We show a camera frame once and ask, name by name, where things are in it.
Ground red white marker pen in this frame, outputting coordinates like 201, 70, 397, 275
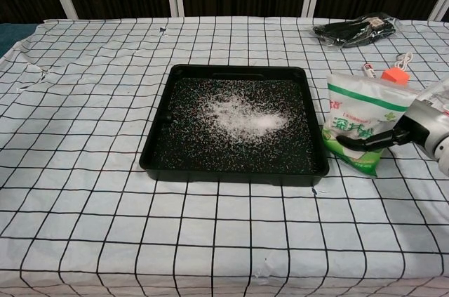
362, 62, 378, 79

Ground white black checkered tablecloth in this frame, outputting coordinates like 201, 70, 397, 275
0, 15, 449, 297

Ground teal padded table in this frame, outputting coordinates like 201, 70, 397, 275
0, 22, 36, 60

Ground white salt pile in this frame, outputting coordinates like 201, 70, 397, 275
206, 93, 292, 143

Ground black gloves in plastic bag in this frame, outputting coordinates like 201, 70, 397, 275
311, 13, 404, 48

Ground black square plastic tray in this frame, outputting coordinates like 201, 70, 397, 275
139, 64, 330, 185

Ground orange cube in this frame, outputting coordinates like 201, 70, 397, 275
382, 67, 410, 86

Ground white green salt bag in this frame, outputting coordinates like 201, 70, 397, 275
321, 72, 420, 179

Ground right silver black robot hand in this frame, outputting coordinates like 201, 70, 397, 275
335, 98, 449, 152

